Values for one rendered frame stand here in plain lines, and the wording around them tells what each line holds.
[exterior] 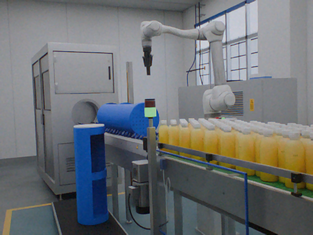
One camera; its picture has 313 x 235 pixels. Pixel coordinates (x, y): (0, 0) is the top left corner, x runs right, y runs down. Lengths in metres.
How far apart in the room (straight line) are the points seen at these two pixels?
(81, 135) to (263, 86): 2.09
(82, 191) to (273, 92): 2.35
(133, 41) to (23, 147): 3.39
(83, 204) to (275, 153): 2.05
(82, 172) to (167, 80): 5.37
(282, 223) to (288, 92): 2.89
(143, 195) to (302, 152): 1.09
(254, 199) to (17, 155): 6.39
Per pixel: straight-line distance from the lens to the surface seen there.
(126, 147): 2.77
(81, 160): 2.99
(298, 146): 1.34
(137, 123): 2.69
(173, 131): 2.02
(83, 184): 3.03
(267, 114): 3.91
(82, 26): 7.63
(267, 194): 1.37
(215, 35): 2.84
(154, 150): 1.83
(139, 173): 2.05
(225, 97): 2.73
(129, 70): 3.79
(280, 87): 4.03
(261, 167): 1.39
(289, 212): 1.32
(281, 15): 5.17
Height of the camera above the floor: 1.26
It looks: 3 degrees down
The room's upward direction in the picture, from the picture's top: 2 degrees counter-clockwise
